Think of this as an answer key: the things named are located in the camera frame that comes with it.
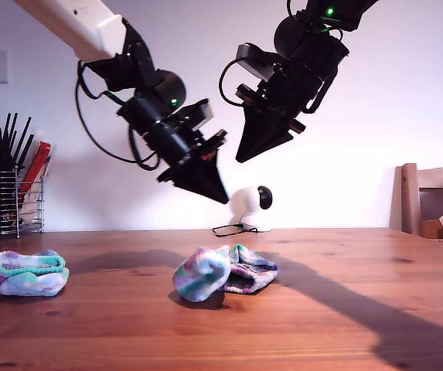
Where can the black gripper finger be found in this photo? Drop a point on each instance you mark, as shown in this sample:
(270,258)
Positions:
(261,135)
(202,181)

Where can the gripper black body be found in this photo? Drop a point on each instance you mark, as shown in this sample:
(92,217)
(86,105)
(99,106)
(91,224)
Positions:
(178,150)
(287,100)

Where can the tie-dye Hugging Face sock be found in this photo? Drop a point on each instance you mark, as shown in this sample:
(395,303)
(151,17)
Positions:
(202,278)
(28,284)

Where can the red and yellow paper packet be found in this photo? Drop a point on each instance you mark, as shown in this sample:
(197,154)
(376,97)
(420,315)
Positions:
(38,160)

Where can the brown cardboard box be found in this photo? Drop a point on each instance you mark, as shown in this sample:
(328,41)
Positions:
(431,229)

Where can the black chopstick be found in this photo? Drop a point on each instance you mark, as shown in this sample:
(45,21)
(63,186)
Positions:
(21,142)
(4,131)
(26,151)
(11,131)

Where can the white round security camera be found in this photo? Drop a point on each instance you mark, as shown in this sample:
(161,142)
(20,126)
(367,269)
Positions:
(248,205)

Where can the white paper packet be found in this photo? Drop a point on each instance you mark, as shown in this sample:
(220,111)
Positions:
(31,206)

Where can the wooden chair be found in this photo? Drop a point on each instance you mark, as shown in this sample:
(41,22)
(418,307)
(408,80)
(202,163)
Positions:
(408,199)

